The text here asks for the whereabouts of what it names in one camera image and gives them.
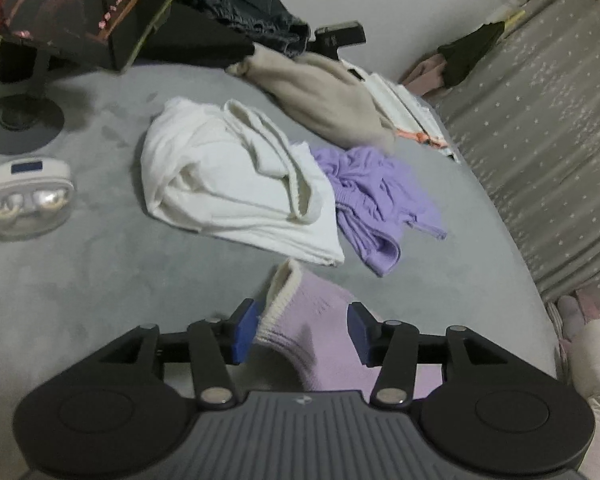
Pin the black hanging cloth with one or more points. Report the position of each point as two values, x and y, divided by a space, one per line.
467 55

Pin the purple garment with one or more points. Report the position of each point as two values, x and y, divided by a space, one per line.
370 195

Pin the white earbuds case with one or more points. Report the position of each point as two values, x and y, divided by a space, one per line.
25 200

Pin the beige garment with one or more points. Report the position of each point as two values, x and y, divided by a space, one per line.
325 100

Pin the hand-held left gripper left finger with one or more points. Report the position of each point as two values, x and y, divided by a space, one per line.
244 332

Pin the small orange item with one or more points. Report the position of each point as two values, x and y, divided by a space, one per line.
420 137

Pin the white and orange folded cloth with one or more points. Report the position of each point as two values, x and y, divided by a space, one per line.
395 100

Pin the grey quilt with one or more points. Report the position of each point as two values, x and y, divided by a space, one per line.
597 370

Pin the tablet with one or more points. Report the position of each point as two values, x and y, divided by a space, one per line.
70 5

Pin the grey starry curtain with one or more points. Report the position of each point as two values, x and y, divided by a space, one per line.
530 135

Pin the pink hanging cloth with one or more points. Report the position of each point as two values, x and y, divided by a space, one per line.
425 77

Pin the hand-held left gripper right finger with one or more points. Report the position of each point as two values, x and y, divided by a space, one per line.
362 335

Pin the black device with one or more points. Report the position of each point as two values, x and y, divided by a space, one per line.
340 35

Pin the white garment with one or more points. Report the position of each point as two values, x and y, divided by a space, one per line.
215 185

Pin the lilac knitted sweater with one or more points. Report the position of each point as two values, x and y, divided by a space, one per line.
320 330

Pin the grey bed sheet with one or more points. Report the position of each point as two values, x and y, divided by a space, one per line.
80 285

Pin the grey tablet stand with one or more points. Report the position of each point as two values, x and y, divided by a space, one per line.
25 125

